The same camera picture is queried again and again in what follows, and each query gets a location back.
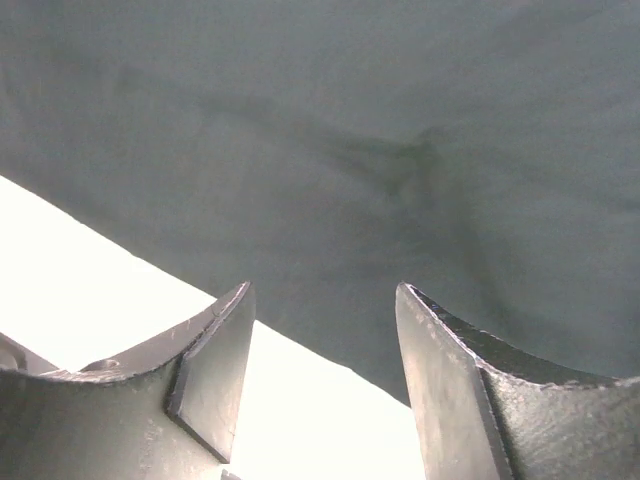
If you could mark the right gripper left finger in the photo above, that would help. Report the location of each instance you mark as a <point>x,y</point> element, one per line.
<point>166,408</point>

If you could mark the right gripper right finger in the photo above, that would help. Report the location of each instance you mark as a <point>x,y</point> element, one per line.
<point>486,410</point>

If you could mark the black t shirt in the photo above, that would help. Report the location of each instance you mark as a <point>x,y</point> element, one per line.
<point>486,152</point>

